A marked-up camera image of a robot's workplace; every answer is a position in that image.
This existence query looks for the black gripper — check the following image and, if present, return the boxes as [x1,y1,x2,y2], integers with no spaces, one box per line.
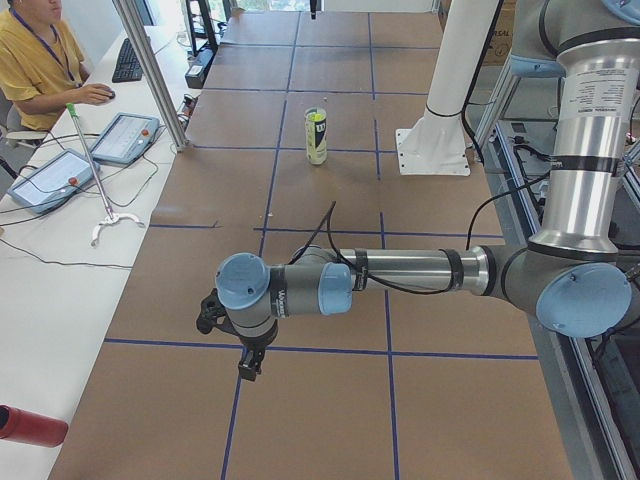
[238,327,278,380]

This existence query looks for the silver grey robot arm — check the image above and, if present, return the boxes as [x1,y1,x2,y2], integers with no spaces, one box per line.
[196,1,639,380]

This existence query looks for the clear tennis ball can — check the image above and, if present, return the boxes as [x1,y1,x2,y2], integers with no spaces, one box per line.
[304,107,328,166]

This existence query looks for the person's right hand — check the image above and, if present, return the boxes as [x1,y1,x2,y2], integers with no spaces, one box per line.
[79,83,111,105]

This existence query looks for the reacher grabber tool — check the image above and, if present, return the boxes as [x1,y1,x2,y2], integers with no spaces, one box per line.
[66,103,145,247]

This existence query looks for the white desk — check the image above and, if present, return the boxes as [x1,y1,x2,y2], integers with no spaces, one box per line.
[1,27,186,479]

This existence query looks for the red cylinder bottle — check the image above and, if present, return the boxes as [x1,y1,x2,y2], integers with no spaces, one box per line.
[1,405,69,448]

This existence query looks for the teach pendant far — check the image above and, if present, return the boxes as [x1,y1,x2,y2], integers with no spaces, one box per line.
[91,112,160,166]

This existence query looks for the teach pendant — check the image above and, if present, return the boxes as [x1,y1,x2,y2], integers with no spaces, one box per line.
[8,149,94,214]
[91,112,160,166]

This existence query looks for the teach pendant near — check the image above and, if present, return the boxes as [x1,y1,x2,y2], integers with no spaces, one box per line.
[8,149,94,214]

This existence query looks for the black device on floor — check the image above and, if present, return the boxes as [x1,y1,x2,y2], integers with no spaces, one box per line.
[185,48,214,89]

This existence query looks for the black keyboard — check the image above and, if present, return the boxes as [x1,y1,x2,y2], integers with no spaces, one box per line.
[112,38,143,83]

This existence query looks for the person in yellow shirt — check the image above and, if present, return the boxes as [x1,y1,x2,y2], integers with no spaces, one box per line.
[1,0,93,131]

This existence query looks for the cardboard box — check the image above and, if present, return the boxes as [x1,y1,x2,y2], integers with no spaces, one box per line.
[438,0,516,66]

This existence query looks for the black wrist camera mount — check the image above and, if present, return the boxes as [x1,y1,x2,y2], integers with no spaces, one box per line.
[196,288,238,336]

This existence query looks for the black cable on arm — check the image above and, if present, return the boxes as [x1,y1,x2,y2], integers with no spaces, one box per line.
[289,201,552,296]

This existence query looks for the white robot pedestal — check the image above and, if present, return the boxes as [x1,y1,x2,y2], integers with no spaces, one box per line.
[396,0,500,176]

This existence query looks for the aluminium frame post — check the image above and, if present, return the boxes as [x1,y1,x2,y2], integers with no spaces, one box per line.
[113,0,188,152]

